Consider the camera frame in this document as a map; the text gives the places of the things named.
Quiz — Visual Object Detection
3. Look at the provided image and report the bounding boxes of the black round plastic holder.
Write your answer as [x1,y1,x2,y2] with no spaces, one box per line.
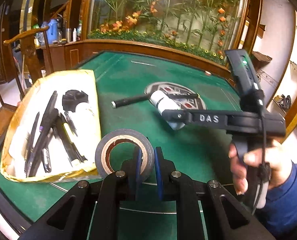
[62,89,88,112]

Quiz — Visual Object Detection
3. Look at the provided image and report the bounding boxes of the black marker white label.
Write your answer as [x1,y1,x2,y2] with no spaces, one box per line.
[24,90,58,177]

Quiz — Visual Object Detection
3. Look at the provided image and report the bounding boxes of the white plastic medicine bottle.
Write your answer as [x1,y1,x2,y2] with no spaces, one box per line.
[149,90,181,114]

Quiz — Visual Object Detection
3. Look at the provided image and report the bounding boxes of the yellow cardboard box tray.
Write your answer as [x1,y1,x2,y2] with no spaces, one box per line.
[0,69,101,183]

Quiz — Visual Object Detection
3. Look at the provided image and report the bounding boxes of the blue sleeve right forearm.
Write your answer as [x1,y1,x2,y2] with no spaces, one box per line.
[256,164,297,239]

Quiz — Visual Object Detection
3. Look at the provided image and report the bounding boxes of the person right hand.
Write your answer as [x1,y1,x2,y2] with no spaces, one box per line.
[228,140,292,195]

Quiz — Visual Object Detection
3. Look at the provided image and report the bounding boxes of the round mahjong table control panel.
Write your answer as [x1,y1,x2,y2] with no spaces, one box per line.
[144,81,207,110]

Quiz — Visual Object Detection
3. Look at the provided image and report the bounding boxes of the flower mural wall panel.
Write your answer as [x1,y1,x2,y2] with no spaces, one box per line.
[87,0,245,64]

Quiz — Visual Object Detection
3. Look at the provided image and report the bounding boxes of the blue thermos jug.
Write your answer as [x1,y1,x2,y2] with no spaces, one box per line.
[46,18,58,44]

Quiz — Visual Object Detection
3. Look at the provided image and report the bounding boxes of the black white brush pen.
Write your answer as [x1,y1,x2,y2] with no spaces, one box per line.
[111,93,199,109]

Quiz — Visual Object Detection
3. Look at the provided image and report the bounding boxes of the black marker purple band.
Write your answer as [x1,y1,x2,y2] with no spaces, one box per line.
[27,108,58,177]

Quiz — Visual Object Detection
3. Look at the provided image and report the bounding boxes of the far carved wooden chair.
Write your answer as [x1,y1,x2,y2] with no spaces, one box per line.
[3,26,54,83]

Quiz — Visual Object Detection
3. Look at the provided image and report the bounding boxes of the thin black pen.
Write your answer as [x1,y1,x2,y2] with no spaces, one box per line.
[25,112,40,161]

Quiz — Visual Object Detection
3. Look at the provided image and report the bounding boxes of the black electrical tape roll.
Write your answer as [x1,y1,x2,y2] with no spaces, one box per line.
[95,128,155,182]

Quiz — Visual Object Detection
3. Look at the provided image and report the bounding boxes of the yellow black pen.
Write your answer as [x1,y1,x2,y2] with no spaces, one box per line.
[56,115,88,164]

